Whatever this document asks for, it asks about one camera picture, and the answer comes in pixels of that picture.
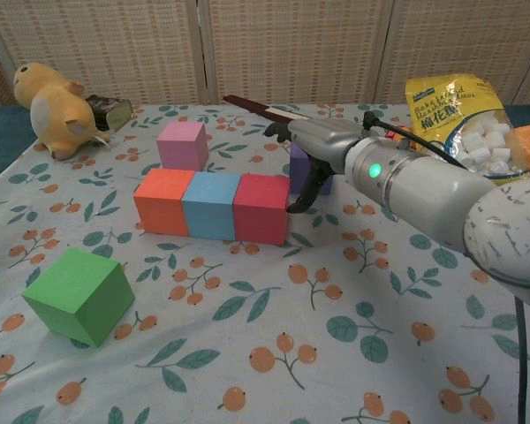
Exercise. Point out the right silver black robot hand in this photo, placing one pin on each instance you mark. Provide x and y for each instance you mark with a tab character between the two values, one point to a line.
331	141

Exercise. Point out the red foam cube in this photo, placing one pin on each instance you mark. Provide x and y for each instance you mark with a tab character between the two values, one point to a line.
260	209

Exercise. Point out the orange foam cube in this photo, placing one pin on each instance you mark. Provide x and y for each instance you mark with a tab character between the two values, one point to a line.
161	203

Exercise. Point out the green foam cube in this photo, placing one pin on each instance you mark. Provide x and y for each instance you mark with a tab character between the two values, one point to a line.
79	296

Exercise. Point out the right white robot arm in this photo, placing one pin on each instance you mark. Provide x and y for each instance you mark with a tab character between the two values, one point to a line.
433	199

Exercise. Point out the purple foam cube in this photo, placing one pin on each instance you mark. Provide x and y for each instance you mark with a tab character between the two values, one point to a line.
298	170

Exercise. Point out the dark red folded fan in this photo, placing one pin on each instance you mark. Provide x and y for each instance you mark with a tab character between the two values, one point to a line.
256	107

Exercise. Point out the woven folding screen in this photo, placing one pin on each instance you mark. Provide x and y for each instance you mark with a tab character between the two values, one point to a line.
291	44

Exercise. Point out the yellow marshmallow bag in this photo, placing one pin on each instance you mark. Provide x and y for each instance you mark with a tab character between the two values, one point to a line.
441	110

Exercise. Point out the light blue foam cube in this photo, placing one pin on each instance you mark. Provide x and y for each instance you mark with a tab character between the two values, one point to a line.
209	207

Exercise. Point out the pink foam cube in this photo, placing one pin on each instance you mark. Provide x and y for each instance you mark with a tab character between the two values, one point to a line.
181	146

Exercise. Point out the dark rectangular food tin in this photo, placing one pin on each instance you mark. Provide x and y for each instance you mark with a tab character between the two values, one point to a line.
112	112

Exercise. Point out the floral patterned tablecloth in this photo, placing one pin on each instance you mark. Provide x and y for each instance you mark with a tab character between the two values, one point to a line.
247	353

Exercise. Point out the yellow plush animal toy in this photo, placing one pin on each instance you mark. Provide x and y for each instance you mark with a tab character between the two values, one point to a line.
57	110

